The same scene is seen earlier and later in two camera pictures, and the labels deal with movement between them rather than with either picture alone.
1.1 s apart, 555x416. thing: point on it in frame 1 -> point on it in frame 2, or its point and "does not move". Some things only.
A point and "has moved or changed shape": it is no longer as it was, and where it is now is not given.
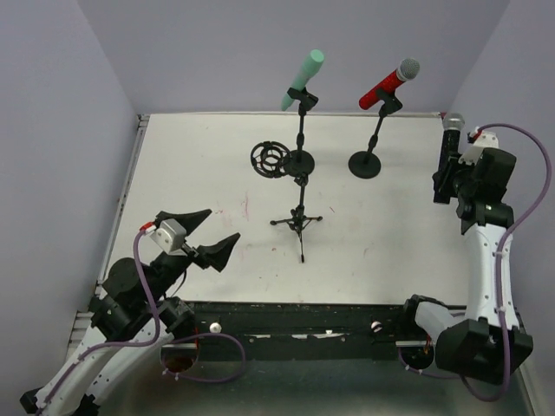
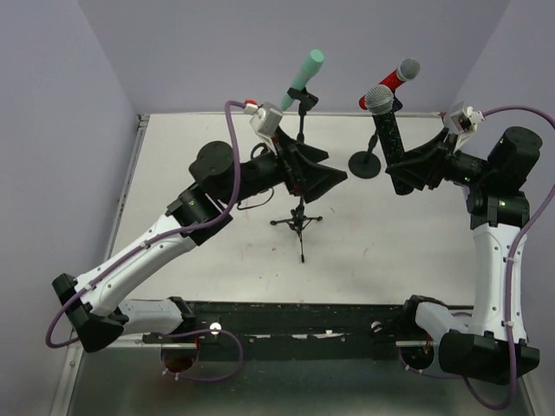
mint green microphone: [310, 68] does not move
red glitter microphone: [407, 70] does not move
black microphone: [450, 146] has moved or changed shape
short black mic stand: [366, 165] does not move
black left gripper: [189, 248] -> [293, 169]
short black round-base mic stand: [302, 160] does not move
